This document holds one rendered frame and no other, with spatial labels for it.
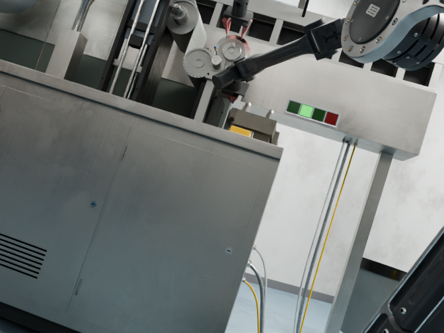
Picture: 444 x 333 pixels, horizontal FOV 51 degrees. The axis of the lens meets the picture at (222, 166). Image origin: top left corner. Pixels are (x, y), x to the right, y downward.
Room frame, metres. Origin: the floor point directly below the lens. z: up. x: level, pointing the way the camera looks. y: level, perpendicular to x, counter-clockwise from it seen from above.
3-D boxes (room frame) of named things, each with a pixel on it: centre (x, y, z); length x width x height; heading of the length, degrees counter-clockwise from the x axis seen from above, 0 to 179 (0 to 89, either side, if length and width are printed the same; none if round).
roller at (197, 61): (1.99, 0.21, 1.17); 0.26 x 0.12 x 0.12; 173
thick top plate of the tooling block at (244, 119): (1.99, -0.09, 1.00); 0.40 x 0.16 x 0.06; 173
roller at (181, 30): (2.01, 0.34, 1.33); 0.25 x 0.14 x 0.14; 173
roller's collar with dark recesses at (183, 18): (1.86, 0.36, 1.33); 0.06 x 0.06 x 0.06; 83
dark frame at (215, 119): (2.01, 0.13, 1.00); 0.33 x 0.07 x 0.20; 173
